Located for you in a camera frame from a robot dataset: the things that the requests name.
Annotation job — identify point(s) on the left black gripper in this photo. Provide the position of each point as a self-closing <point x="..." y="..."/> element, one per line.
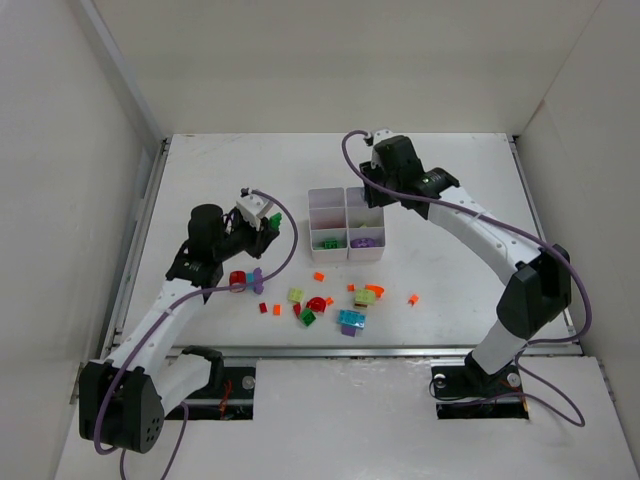
<point x="261" y="240"/>

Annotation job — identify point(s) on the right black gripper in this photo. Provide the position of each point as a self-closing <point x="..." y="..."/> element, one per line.
<point x="373" y="187"/>

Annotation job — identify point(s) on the green lego plate piece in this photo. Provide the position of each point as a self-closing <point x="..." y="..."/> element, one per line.
<point x="275" y="221"/>

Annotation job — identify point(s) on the red cylinder lego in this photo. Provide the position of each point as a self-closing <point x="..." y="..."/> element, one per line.
<point x="237" y="281"/>

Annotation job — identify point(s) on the purple lego block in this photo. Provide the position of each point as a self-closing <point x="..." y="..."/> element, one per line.
<point x="362" y="243"/>

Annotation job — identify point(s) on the purple flower lego piece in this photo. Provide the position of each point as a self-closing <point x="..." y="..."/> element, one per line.
<point x="255" y="280"/>

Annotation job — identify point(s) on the lime pink lego brick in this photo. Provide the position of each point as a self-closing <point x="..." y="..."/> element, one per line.
<point x="364" y="298"/>

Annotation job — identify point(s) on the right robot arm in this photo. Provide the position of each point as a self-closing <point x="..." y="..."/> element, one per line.
<point x="537" y="283"/>

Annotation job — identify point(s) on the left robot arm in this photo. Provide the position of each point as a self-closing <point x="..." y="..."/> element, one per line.
<point x="125" y="398"/>

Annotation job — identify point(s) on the right white compartment tray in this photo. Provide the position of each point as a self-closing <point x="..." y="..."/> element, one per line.
<point x="366" y="233"/>

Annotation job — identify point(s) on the white compartment tray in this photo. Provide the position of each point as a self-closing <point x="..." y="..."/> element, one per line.
<point x="327" y="220"/>
<point x="366" y="233"/>

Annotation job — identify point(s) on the left white compartment tray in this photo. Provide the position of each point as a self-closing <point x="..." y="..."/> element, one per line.
<point x="327" y="220"/>

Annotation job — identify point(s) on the orange teardrop lego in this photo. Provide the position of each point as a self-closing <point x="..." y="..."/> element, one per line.
<point x="376" y="290"/>

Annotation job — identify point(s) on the red dome lego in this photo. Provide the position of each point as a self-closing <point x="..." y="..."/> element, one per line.
<point x="317" y="305"/>

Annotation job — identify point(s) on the blue lego brick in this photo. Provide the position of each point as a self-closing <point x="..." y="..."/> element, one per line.
<point x="352" y="319"/>

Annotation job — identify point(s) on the purple lego under blue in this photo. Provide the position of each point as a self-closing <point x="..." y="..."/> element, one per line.
<point x="351" y="330"/>

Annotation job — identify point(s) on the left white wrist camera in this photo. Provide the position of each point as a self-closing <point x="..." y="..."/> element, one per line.
<point x="253" y="209"/>

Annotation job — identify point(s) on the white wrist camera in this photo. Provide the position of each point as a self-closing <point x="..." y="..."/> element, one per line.
<point x="253" y="209"/>
<point x="376" y="137"/>

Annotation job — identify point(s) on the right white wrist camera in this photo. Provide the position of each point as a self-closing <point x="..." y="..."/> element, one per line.
<point x="376" y="137"/>

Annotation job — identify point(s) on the metal rail front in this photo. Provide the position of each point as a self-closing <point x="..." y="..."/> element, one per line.
<point x="570" y="350"/>

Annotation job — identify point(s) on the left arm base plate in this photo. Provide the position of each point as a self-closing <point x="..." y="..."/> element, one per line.
<point x="229" y="397"/>

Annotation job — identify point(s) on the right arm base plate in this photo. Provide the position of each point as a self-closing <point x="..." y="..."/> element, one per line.
<point x="458" y="397"/>

